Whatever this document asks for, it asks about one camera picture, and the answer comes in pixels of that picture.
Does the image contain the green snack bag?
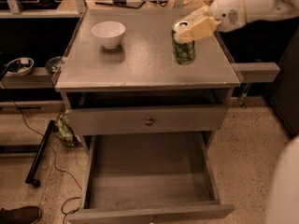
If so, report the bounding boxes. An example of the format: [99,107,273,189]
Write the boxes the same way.
[55,114,81,147]

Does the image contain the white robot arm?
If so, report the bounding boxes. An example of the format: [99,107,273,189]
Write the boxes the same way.
[174,0,299,224]

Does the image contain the open middle drawer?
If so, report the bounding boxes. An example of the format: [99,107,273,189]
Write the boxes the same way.
[67,132,234,224]

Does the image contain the closed top drawer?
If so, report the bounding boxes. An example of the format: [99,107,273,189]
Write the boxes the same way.
[66,105,227,135]

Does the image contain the black tube on floor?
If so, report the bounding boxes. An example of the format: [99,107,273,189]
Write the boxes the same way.
[25,120,55,188]

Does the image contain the green soda can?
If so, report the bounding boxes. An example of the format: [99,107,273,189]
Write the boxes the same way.
[172,21,195,65]

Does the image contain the brown shoe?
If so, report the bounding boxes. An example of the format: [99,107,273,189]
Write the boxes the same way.
[0,206,42,224]

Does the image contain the black floor cable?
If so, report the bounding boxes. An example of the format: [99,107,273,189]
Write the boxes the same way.
[0,81,83,224]

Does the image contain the grey drawer cabinet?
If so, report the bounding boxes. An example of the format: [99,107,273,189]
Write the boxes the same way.
[51,7,244,224]

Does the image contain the white bowl with items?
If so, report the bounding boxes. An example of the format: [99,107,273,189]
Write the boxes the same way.
[7,57,35,76]

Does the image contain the round metal drawer knob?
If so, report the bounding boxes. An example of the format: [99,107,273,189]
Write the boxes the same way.
[145,118,154,126]

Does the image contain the dark bowl on shelf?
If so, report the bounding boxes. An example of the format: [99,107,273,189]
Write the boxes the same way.
[45,56,63,74]

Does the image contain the white ceramic bowl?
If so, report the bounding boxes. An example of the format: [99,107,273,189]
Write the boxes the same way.
[92,21,126,49]

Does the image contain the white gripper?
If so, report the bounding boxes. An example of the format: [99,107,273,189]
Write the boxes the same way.
[173,0,246,44]

